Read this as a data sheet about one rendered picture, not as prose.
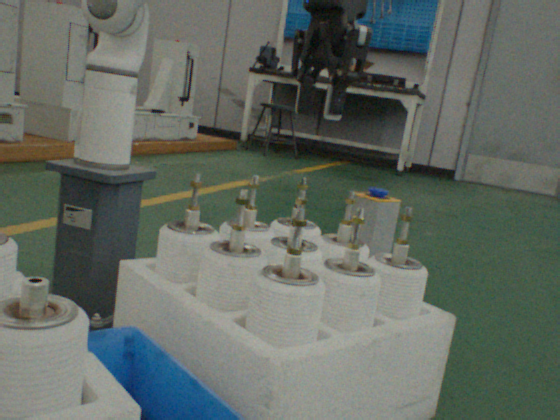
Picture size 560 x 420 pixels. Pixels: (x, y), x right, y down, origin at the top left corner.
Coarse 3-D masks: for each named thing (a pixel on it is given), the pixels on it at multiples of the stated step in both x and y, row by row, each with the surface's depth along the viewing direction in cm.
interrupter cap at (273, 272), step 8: (272, 264) 75; (280, 264) 75; (264, 272) 71; (272, 272) 72; (280, 272) 73; (304, 272) 74; (312, 272) 74; (280, 280) 69; (288, 280) 70; (296, 280) 70; (304, 280) 70; (312, 280) 71
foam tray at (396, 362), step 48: (144, 288) 85; (192, 288) 84; (192, 336) 76; (240, 336) 69; (336, 336) 74; (384, 336) 77; (432, 336) 86; (240, 384) 68; (288, 384) 65; (336, 384) 72; (384, 384) 80; (432, 384) 90
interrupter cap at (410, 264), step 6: (378, 258) 87; (384, 258) 89; (390, 258) 90; (408, 258) 91; (390, 264) 85; (396, 264) 85; (402, 264) 86; (408, 264) 88; (414, 264) 87; (420, 264) 88
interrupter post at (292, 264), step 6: (288, 258) 71; (294, 258) 71; (300, 258) 71; (288, 264) 71; (294, 264) 71; (300, 264) 72; (288, 270) 71; (294, 270) 71; (288, 276) 71; (294, 276) 71
